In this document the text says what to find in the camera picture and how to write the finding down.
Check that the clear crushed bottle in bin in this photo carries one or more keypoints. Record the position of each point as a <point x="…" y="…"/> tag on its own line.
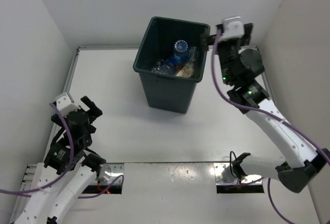
<point x="158" y="68"/>

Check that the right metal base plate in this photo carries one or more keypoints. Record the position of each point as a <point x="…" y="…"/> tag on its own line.
<point x="223" y="177"/>

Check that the blue label bottle white cap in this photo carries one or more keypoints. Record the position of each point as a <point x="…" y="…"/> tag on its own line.
<point x="170" y="66"/>

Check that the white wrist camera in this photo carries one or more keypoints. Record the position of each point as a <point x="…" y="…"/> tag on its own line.
<point x="65" y="104"/>
<point x="231" y="28"/>

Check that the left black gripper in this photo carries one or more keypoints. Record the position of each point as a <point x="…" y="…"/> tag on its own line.
<point x="95" y="112"/>

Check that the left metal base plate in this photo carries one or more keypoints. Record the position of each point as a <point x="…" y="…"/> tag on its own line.
<point x="109" y="173"/>

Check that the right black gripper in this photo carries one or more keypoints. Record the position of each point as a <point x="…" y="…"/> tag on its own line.
<point x="248" y="28"/>

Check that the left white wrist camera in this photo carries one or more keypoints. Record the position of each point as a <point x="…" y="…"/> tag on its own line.
<point x="65" y="104"/>

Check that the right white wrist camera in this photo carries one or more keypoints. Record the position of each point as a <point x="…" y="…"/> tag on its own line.
<point x="231" y="28"/>

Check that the metal base plate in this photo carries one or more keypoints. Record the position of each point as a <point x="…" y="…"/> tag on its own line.
<point x="223" y="177"/>
<point x="109" y="173"/>

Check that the clear bottle white cap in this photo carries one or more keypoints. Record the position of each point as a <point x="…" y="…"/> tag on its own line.
<point x="193" y="54"/>

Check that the dark green plastic bin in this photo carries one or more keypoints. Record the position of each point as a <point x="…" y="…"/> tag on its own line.
<point x="163" y="91"/>

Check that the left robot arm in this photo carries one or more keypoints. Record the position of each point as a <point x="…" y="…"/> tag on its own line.
<point x="66" y="170"/>

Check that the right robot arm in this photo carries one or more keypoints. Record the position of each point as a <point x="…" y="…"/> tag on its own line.
<point x="240" y="65"/>

